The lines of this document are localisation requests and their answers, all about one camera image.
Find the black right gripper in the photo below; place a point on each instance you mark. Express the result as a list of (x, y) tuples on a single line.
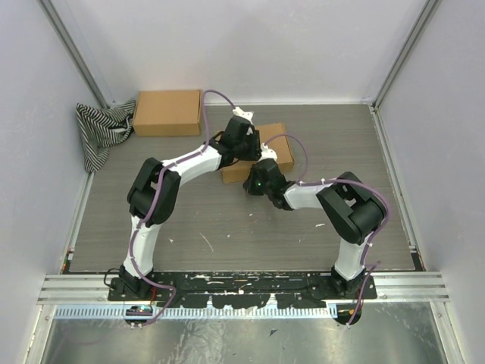
[(250, 184)]

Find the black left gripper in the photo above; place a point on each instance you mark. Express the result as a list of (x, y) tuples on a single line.
[(255, 139)]

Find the brown cardboard box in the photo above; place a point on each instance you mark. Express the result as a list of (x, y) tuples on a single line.
[(278, 148), (170, 113)]

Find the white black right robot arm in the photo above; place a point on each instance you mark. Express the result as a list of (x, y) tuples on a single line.
[(356, 212)]

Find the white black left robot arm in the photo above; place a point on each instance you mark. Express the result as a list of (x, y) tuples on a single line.
[(154, 192)]

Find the closed brown cardboard box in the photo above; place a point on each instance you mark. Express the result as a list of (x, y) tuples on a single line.
[(170, 113)]

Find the striped black white cloth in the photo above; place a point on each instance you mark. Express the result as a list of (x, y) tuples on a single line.
[(101, 129)]

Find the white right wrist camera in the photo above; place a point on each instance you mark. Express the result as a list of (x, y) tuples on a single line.
[(267, 153)]

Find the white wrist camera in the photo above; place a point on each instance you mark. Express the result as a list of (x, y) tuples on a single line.
[(248, 115), (267, 153)]

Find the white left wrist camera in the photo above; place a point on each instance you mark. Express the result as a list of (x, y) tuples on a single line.
[(248, 115)]

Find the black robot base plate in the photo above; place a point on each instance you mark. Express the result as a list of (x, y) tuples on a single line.
[(239, 290)]

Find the slotted aluminium cable duct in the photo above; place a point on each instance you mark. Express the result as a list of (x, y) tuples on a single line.
[(145, 312)]

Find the aluminium front frame rail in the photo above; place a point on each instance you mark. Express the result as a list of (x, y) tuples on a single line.
[(387, 286)]

